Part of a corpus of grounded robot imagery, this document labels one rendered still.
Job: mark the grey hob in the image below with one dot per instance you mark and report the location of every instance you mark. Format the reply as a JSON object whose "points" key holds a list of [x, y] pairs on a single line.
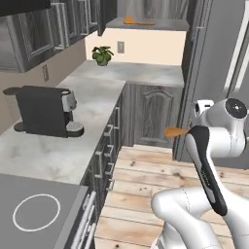
{"points": [[35, 210]]}

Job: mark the grey base cabinet run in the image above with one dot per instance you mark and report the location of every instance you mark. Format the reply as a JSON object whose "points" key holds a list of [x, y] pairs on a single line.
{"points": [[97, 168]]}

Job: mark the grey arched cabinet door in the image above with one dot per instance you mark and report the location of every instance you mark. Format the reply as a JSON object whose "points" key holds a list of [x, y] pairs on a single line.
{"points": [[157, 115]]}

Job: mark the tall grey cabinet panel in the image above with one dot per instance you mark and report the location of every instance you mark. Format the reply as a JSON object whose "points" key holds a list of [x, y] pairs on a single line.
{"points": [[191, 64]]}

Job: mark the glass wall cabinet door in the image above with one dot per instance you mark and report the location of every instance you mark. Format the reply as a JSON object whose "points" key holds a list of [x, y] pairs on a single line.
{"points": [[61, 26], [78, 17], [34, 35], [93, 14]]}

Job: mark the open grey wall cabinet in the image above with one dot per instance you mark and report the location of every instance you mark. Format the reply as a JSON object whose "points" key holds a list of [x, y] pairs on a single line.
{"points": [[147, 19]]}

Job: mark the black coffee machine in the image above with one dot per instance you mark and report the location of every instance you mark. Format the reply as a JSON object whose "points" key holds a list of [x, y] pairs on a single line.
{"points": [[42, 112]]}

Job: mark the green potted plant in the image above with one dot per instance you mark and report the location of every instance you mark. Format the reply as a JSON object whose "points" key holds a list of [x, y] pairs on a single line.
{"points": [[102, 55]]}

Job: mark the wooden spoon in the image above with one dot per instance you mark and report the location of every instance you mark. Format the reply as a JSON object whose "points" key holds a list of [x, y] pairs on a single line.
{"points": [[130, 20], [174, 131]]}

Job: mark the grey wall outlet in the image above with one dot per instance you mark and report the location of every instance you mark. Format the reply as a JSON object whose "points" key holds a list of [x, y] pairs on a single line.
{"points": [[120, 47], [45, 72]]}

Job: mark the grey fridge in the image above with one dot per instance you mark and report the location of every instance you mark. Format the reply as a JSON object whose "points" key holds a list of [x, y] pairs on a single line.
{"points": [[223, 64]]}

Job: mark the open dark cabinet door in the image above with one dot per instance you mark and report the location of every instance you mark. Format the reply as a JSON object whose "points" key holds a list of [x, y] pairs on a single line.
{"points": [[107, 14]]}

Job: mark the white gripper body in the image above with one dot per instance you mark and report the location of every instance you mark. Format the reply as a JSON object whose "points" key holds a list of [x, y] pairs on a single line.
{"points": [[204, 119]]}

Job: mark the black range hood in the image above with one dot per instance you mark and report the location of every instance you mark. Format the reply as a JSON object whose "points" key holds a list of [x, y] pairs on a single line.
{"points": [[22, 6]]}

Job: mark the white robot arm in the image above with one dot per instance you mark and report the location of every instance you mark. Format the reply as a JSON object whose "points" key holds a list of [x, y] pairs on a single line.
{"points": [[181, 207]]}

